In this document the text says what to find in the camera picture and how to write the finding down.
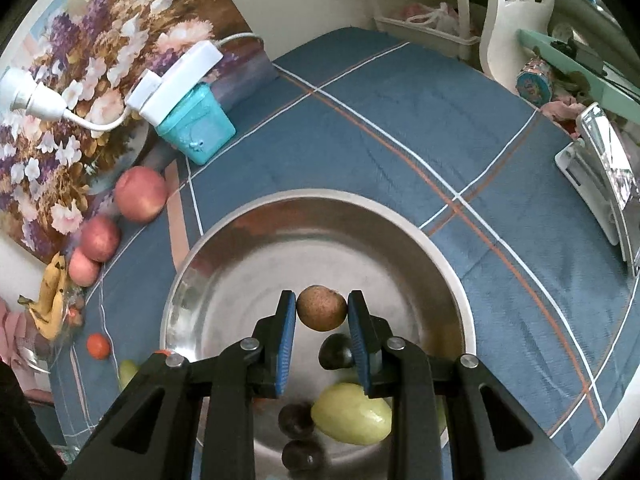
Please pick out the white plastic chair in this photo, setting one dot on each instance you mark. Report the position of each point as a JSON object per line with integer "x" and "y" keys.
{"x": 515, "y": 20}

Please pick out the stainless steel basin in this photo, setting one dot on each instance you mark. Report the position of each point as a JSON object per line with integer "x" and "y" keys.
{"x": 260, "y": 270}

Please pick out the brown kiwi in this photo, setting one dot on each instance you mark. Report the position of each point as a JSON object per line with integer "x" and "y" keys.
{"x": 322, "y": 307}

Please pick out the bunch of yellow bananas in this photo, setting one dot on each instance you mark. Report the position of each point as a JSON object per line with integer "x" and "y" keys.
{"x": 52, "y": 305}

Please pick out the large red apple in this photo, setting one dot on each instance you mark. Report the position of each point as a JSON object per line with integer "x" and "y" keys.
{"x": 141, "y": 194}

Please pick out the pink bouquet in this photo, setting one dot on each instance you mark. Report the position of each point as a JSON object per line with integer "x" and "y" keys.
{"x": 12, "y": 330}

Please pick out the teal plastic box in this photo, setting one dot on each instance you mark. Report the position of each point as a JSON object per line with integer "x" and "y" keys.
{"x": 197, "y": 127}

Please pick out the glass bowl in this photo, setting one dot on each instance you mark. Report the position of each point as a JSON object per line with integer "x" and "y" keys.
{"x": 62, "y": 345}

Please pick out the patterned round tin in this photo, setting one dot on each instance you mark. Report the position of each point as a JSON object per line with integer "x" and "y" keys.
{"x": 534, "y": 82}

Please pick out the white shelf rack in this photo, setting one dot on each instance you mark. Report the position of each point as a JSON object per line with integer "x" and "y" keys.
{"x": 425, "y": 35}

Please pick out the white power strip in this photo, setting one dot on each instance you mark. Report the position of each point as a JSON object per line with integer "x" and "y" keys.
{"x": 187, "y": 72}

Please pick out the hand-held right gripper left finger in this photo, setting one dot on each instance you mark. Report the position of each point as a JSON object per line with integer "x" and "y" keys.
{"x": 286, "y": 345}

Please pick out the teal board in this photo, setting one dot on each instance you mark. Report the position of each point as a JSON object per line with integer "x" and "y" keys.
{"x": 550, "y": 45}

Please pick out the pink apple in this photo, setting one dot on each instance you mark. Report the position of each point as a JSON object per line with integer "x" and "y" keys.
{"x": 82, "y": 267}

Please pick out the white phone stand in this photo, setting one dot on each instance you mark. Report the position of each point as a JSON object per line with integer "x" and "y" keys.
{"x": 585, "y": 180}

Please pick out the small red fruit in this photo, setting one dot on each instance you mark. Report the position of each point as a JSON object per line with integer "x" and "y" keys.
{"x": 75, "y": 316}

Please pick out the flower painting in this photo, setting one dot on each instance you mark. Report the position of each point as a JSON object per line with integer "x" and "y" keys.
{"x": 100, "y": 35}

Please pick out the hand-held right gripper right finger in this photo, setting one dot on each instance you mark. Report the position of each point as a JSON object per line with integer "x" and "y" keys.
{"x": 360, "y": 345}

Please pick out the pink plastic bag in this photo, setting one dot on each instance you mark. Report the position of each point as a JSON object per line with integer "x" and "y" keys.
{"x": 430, "y": 15}

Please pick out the pink cloth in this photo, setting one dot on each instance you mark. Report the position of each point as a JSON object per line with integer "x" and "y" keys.
{"x": 562, "y": 110}

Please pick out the white gooseneck lamp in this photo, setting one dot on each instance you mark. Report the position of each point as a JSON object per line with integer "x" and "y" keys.
{"x": 30, "y": 97}

